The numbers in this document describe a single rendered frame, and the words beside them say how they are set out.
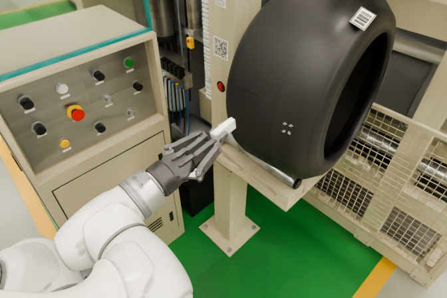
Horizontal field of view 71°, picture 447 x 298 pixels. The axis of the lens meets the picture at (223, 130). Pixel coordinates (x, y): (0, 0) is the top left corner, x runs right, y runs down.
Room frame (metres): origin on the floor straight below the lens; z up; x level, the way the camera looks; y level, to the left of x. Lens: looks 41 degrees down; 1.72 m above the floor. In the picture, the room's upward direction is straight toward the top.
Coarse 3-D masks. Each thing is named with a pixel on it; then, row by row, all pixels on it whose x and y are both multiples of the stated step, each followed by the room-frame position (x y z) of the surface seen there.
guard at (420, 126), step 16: (384, 112) 0.96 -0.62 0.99; (432, 128) 0.85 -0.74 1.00; (368, 160) 0.96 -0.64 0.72; (400, 160) 0.88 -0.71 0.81; (416, 160) 0.84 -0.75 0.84; (432, 176) 0.79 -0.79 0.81; (320, 192) 1.07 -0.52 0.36; (336, 192) 1.02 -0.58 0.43; (352, 192) 0.96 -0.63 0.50; (384, 192) 0.88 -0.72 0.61; (432, 192) 0.77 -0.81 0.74; (336, 208) 1.00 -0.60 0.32; (352, 208) 0.94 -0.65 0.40; (368, 208) 0.90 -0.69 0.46; (432, 208) 0.75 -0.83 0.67; (384, 224) 0.83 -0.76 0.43; (400, 224) 0.79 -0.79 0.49; (384, 240) 0.81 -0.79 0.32; (400, 256) 0.74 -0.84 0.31; (432, 272) 0.64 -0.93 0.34
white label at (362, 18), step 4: (364, 8) 0.74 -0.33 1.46; (360, 12) 0.73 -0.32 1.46; (364, 12) 0.73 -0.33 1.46; (368, 12) 0.73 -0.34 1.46; (356, 16) 0.72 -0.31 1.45; (360, 16) 0.72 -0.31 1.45; (364, 16) 0.72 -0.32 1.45; (368, 16) 0.72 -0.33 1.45; (372, 16) 0.72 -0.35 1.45; (352, 20) 0.71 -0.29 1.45; (356, 20) 0.71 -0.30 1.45; (360, 20) 0.71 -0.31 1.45; (364, 20) 0.71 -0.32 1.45; (368, 20) 0.71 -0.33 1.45; (356, 24) 0.70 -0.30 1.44; (360, 24) 0.70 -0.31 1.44; (364, 24) 0.70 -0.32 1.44; (368, 24) 0.70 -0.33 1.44; (360, 28) 0.69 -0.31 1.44; (364, 28) 0.69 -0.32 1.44
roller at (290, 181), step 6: (228, 138) 0.89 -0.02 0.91; (234, 144) 0.87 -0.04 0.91; (240, 150) 0.84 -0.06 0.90; (252, 156) 0.80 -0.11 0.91; (258, 162) 0.78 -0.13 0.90; (264, 162) 0.77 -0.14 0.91; (264, 168) 0.76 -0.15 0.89; (270, 168) 0.74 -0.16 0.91; (276, 174) 0.72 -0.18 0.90; (282, 174) 0.71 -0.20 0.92; (282, 180) 0.70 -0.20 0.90; (288, 180) 0.69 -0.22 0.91; (294, 180) 0.68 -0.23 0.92; (300, 180) 0.68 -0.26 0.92; (294, 186) 0.67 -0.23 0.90
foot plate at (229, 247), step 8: (208, 224) 1.10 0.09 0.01; (248, 224) 1.10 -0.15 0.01; (208, 232) 1.04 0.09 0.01; (216, 232) 1.04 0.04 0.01; (240, 232) 1.04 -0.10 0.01; (248, 232) 1.04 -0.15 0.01; (216, 240) 0.99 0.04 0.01; (224, 240) 0.99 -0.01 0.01; (232, 240) 0.99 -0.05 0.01; (240, 240) 0.99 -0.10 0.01; (224, 248) 0.94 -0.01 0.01; (232, 248) 0.94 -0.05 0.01
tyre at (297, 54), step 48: (288, 0) 0.83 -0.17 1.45; (336, 0) 0.78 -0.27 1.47; (384, 0) 0.86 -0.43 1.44; (240, 48) 0.77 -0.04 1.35; (288, 48) 0.69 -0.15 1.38; (336, 48) 0.66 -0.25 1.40; (384, 48) 0.90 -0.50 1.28; (240, 96) 0.69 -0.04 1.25; (288, 96) 0.61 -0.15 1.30; (336, 96) 0.62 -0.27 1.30; (240, 144) 0.71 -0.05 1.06; (288, 144) 0.58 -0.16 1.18; (336, 144) 0.83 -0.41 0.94
